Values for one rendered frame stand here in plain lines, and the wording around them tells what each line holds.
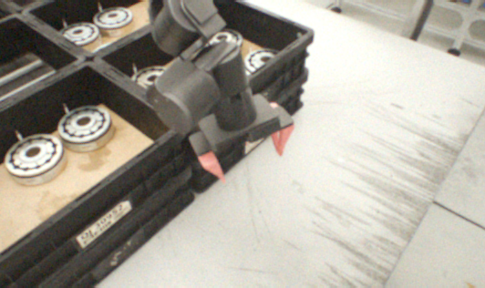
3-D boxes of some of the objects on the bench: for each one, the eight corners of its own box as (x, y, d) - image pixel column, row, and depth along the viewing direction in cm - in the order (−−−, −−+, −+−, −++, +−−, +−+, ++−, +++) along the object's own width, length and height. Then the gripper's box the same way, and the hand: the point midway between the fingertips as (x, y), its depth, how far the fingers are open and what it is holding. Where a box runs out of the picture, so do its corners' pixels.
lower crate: (115, 136, 99) (103, 98, 91) (200, 200, 86) (194, 165, 77) (-47, 243, 79) (-84, 210, 70) (30, 350, 66) (-4, 324, 57)
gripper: (263, 55, 56) (282, 137, 66) (170, 94, 54) (203, 173, 64) (286, 75, 51) (302, 160, 61) (184, 119, 49) (218, 200, 59)
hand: (250, 163), depth 62 cm, fingers open, 9 cm apart
